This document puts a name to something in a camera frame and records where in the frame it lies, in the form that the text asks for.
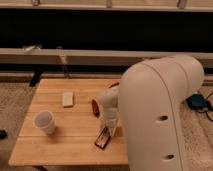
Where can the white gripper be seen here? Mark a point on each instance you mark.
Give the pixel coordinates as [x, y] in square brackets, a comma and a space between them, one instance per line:
[109, 119]

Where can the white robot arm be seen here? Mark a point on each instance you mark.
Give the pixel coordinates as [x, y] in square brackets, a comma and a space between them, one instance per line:
[147, 102]

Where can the brown oblong object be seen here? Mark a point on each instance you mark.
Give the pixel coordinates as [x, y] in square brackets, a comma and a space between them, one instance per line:
[95, 108]

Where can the wooden table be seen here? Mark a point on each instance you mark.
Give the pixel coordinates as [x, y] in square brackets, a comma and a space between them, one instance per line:
[73, 142]

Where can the blue device on floor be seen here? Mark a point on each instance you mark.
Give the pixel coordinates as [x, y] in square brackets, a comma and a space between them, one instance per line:
[198, 102]

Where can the black object at left edge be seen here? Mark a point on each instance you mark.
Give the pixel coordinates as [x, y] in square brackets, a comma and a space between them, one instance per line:
[3, 134]

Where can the grey horizontal rail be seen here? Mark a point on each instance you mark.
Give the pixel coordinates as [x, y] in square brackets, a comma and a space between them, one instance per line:
[91, 57]

